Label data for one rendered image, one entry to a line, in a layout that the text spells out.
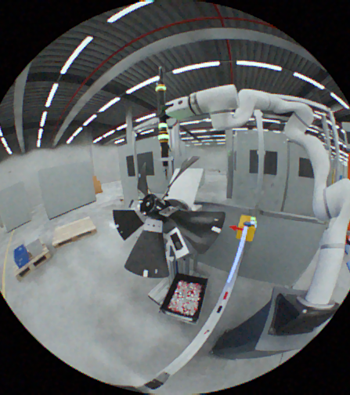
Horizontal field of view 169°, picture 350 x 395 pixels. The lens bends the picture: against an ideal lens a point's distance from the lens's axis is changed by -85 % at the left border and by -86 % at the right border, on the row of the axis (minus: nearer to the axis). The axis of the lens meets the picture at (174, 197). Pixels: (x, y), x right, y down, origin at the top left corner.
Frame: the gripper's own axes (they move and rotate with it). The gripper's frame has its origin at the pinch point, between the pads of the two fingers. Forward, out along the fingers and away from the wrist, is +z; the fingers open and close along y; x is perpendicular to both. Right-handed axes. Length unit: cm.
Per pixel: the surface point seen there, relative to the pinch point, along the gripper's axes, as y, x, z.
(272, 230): 70, -82, -64
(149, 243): -13, -58, 3
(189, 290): -13, -79, -19
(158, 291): 1, -156, 29
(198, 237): -7, -48, -19
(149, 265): -19, -66, 0
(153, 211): -6.5, -43.3, 4.0
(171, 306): -25, -79, -17
